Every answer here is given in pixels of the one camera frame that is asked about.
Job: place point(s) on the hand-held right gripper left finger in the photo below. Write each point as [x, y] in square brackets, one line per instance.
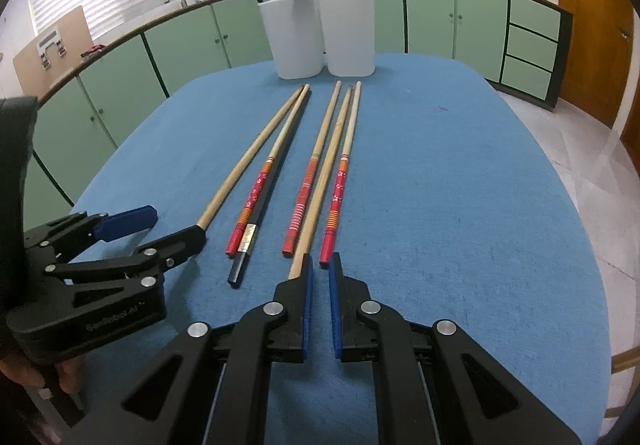
[307, 315]

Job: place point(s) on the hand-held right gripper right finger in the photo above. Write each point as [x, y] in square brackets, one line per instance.
[336, 315]

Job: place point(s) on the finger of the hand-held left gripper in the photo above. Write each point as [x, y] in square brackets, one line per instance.
[127, 222]
[180, 245]

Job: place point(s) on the dark chopstick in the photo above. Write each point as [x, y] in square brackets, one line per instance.
[236, 275]

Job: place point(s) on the red floral chopstick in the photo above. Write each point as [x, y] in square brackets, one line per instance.
[336, 205]
[255, 200]

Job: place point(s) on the plain wooden chopstick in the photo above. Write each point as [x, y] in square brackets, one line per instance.
[251, 157]
[315, 210]

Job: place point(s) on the red striped chopstick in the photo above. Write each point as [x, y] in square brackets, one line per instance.
[302, 205]

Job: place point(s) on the white double utensil holder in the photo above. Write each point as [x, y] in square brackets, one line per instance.
[345, 40]

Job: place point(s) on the person's left hand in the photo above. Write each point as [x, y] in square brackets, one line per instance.
[70, 375]

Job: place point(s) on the blue tablecloth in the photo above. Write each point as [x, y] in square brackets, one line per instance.
[450, 225]

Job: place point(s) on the red cloth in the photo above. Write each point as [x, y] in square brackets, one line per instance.
[92, 51]

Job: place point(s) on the cardboard box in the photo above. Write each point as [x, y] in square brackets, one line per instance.
[30, 70]

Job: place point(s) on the white clip device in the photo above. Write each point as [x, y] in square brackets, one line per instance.
[50, 45]

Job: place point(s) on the wooden chair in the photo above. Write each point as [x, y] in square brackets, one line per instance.
[621, 361]

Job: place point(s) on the green base cabinets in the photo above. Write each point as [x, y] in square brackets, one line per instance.
[430, 15]

